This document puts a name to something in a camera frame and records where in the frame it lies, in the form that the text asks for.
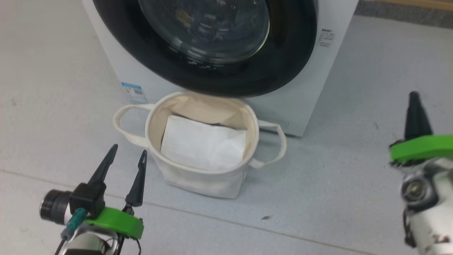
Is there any white folded cloth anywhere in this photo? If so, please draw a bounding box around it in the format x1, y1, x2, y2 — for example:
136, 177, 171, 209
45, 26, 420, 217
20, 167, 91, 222
160, 114, 247, 172

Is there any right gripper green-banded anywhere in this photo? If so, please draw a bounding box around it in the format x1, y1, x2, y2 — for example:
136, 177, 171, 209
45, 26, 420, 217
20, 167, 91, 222
389, 91, 453, 213

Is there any cream canvas laundry basket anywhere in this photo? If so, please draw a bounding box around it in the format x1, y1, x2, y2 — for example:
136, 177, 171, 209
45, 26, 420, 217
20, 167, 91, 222
113, 91, 287, 199

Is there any blue energy label sticker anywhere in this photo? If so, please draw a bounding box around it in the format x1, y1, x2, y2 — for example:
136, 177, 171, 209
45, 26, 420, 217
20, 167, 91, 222
121, 82, 147, 104

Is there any black printed text label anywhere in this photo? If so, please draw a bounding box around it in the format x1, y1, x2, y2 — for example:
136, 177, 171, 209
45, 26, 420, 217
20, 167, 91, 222
317, 29, 336, 47

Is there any left camera cable teal plug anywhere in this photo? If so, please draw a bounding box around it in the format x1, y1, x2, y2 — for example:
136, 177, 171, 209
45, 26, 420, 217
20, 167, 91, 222
55, 208, 87, 255

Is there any white front-load washing machine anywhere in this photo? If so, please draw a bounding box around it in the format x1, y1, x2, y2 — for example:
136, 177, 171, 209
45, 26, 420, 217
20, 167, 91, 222
81, 0, 360, 138

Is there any black round glass washer door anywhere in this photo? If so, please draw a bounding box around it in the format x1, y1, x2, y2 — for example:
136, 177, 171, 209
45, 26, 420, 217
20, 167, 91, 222
93, 0, 318, 98

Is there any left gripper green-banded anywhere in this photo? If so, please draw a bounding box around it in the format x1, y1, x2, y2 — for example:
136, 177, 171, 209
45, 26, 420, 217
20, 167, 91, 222
57, 144, 148, 255

